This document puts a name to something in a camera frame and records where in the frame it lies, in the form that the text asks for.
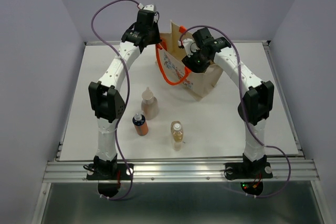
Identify peach conical squeeze bottle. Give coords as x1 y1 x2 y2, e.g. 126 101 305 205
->
141 87 159 120

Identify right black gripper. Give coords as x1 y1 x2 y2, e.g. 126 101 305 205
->
183 48 212 78

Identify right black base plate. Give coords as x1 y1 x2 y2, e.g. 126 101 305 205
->
224 162 273 196

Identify cream canvas bag orange handles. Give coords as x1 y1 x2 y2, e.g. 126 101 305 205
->
155 22 223 101

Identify orange bottle blue cap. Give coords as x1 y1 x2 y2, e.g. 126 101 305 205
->
132 113 149 136

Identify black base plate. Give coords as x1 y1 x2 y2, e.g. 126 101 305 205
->
83 163 134 201
224 162 273 196

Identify clear amber liquid bottle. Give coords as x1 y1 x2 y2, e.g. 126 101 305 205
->
171 121 184 151

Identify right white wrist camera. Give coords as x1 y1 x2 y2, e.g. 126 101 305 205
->
178 38 199 58

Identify aluminium frame rail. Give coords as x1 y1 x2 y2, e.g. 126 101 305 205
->
31 39 328 224

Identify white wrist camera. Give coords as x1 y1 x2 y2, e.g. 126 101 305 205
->
178 38 199 58
137 3 156 12

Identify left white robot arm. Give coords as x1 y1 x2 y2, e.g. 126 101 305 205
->
88 5 161 179

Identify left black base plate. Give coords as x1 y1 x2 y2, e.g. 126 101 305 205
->
83 163 134 201

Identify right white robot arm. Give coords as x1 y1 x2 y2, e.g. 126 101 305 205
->
178 26 275 180

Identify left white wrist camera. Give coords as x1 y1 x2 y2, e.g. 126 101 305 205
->
137 3 156 12

